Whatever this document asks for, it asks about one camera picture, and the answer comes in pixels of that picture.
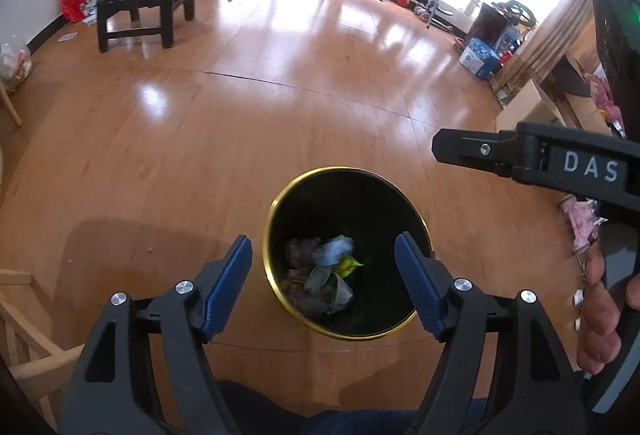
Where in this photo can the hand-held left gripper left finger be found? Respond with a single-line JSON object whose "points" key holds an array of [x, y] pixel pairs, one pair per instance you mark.
{"points": [[227, 295]]}

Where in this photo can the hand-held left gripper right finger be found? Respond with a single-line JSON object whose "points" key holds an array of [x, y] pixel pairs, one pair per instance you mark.
{"points": [[420, 290]]}

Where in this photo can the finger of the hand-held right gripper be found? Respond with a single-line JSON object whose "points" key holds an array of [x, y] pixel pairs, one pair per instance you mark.
{"points": [[465, 147]]}

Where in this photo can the black bin with gold rim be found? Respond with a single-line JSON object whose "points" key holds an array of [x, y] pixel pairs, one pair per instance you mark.
{"points": [[380, 215]]}

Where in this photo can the large green snack wrapper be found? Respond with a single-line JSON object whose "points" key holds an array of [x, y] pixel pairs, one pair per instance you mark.
{"points": [[325, 287]]}

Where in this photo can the blue grey wrapper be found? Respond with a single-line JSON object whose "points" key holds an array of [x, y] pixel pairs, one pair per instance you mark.
{"points": [[332, 250]]}

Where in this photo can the person's right hand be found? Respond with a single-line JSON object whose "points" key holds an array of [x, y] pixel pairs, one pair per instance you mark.
{"points": [[600, 320]]}

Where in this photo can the cardboard box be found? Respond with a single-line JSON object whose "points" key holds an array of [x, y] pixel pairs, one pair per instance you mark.
{"points": [[545, 100]]}

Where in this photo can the blue and white box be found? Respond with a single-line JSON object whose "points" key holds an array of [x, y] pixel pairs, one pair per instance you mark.
{"points": [[477, 60]]}

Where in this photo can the white sheer curtain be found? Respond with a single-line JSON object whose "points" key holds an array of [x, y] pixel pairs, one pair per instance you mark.
{"points": [[560, 5]]}

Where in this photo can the dark brown cabinet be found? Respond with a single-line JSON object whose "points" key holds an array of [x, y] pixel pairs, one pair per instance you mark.
{"points": [[490, 25]]}

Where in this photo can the light wooden chair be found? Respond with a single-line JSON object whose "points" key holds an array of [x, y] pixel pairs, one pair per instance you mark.
{"points": [[35, 355]]}

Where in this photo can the translucent plastic bag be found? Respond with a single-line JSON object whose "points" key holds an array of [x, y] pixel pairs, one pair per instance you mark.
{"points": [[15, 65]]}

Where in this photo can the red plastic bag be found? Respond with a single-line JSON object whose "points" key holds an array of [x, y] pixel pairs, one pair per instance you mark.
{"points": [[80, 2]]}

